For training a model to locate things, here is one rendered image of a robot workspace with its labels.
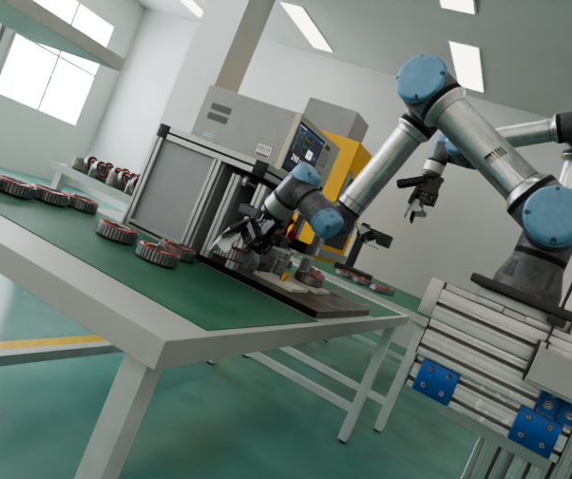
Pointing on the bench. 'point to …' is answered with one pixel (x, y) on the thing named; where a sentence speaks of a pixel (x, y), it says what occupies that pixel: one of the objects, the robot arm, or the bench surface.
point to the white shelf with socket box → (47, 29)
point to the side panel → (171, 192)
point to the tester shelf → (224, 155)
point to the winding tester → (257, 129)
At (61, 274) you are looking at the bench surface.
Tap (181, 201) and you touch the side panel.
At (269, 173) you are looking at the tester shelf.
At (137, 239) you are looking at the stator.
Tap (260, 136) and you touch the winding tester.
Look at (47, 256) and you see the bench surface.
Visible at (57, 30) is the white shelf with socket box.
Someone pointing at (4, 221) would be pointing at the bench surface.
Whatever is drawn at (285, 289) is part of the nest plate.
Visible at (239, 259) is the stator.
